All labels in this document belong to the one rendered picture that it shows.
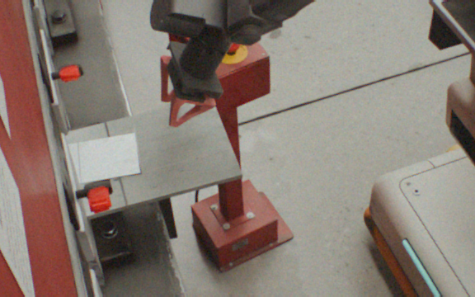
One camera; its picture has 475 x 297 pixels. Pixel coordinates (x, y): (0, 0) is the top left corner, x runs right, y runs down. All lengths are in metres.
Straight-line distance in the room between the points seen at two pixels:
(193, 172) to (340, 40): 1.77
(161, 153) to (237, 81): 0.50
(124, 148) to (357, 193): 1.29
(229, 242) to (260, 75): 0.63
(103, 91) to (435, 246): 0.95
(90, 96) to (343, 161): 1.18
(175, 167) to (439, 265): 0.95
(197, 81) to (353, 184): 1.39
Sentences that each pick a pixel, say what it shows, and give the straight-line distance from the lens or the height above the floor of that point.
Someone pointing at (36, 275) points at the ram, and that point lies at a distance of 0.42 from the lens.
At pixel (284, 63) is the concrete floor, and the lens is 2.80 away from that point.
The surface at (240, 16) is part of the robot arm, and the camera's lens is 1.00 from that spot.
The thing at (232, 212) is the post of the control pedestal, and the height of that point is 0.16.
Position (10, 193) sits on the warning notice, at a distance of 0.40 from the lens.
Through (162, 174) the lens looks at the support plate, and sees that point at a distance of 1.20.
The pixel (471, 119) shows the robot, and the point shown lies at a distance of 1.59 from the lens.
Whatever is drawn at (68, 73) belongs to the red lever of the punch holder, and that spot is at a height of 1.31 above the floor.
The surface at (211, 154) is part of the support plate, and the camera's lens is 1.21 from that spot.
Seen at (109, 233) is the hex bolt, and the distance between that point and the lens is 1.25.
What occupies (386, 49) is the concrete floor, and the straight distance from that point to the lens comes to 2.88.
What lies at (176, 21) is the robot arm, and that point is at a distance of 1.04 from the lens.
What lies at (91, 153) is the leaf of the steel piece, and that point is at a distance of 1.25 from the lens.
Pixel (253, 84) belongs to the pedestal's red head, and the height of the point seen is 0.71.
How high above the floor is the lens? 1.93
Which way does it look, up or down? 50 degrees down
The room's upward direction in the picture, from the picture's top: 4 degrees counter-clockwise
